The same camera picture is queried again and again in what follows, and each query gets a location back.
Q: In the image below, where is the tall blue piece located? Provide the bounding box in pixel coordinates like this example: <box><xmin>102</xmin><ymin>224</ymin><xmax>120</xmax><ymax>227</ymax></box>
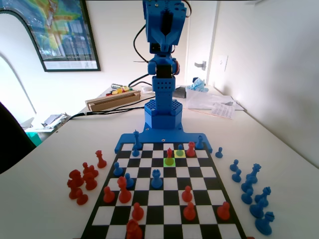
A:
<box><xmin>133</xmin><ymin>129</ymin><xmax>143</xmax><ymax>150</ymax></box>

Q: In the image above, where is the red chess rook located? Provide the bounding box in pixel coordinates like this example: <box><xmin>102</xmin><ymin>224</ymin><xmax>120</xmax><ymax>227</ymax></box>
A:
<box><xmin>186</xmin><ymin>141</ymin><xmax>196</xmax><ymax>158</ymax></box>
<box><xmin>83</xmin><ymin>172</ymin><xmax>98</xmax><ymax>191</ymax></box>

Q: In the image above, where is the red chess queen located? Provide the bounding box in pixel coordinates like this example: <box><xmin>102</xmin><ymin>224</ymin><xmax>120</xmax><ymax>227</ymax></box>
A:
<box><xmin>95</xmin><ymin>149</ymin><xmax>108</xmax><ymax>169</ymax></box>

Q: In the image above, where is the blue chess queen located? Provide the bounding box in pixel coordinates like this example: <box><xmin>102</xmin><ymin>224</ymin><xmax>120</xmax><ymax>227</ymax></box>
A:
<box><xmin>246</xmin><ymin>163</ymin><xmax>262</xmax><ymax>184</ymax></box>

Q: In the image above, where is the red king board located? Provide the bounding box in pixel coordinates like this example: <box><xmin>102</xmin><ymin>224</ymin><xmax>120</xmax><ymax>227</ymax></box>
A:
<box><xmin>117</xmin><ymin>176</ymin><xmax>132</xmax><ymax>204</ymax></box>

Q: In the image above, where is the white door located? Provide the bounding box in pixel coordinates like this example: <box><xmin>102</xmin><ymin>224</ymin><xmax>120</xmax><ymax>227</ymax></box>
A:
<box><xmin>185</xmin><ymin>0</ymin><xmax>220</xmax><ymax>87</ymax></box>

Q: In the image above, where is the blue plush toy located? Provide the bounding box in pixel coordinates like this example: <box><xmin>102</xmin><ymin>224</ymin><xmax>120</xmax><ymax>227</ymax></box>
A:
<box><xmin>186</xmin><ymin>77</ymin><xmax>209</xmax><ymax>92</ymax></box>

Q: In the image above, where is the dark grey box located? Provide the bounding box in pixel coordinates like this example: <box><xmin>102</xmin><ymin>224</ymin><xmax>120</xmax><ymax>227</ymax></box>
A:
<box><xmin>173</xmin><ymin>86</ymin><xmax>187</xmax><ymax>98</ymax></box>

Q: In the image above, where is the black framed map poster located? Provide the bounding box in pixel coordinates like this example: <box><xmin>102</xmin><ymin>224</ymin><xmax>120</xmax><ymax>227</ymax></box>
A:
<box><xmin>0</xmin><ymin>0</ymin><xmax>102</xmax><ymax>73</ymax></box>

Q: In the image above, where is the long wooden box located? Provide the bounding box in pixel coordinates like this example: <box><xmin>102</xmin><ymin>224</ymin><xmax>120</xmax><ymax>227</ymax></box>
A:
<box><xmin>85</xmin><ymin>90</ymin><xmax>142</xmax><ymax>112</ymax></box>

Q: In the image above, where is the printed paper sheet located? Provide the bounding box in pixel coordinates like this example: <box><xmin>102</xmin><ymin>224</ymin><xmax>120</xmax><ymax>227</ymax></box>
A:
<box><xmin>211</xmin><ymin>102</ymin><xmax>236</xmax><ymax>120</ymax></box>

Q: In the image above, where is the crumpled grey white packaging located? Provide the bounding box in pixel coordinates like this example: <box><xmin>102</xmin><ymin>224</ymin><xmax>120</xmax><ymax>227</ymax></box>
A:
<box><xmin>41</xmin><ymin>112</ymin><xmax>72</xmax><ymax>129</ymax></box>

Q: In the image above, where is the green box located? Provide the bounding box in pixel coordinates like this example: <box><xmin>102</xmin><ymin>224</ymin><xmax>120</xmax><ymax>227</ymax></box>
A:
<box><xmin>26</xmin><ymin>131</ymin><xmax>42</xmax><ymax>147</ymax></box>

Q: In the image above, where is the black white chessboard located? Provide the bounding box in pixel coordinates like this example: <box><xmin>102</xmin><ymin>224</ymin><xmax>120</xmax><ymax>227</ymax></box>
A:
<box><xmin>80</xmin><ymin>141</ymin><xmax>248</xmax><ymax>239</ymax></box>

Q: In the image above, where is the black chair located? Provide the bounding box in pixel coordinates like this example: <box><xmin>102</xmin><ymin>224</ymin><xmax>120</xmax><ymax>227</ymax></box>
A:
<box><xmin>0</xmin><ymin>101</ymin><xmax>37</xmax><ymax>175</ymax></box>

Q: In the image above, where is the white wall switch plate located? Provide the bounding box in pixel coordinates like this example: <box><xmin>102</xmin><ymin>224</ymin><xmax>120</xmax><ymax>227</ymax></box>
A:
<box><xmin>216</xmin><ymin>54</ymin><xmax>229</xmax><ymax>72</ymax></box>

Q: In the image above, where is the thin black cable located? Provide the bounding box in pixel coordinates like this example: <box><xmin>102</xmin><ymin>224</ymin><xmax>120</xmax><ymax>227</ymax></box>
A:
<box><xmin>98</xmin><ymin>97</ymin><xmax>146</xmax><ymax>113</ymax></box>

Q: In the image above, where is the black cable with white sleeve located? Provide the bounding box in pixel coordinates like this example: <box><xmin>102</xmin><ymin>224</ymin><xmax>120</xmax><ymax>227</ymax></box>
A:
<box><xmin>65</xmin><ymin>104</ymin><xmax>146</xmax><ymax>121</ymax></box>

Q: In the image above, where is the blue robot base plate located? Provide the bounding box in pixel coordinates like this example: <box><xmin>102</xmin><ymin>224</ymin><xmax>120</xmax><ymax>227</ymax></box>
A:
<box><xmin>114</xmin><ymin>124</ymin><xmax>214</xmax><ymax>154</ymax></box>

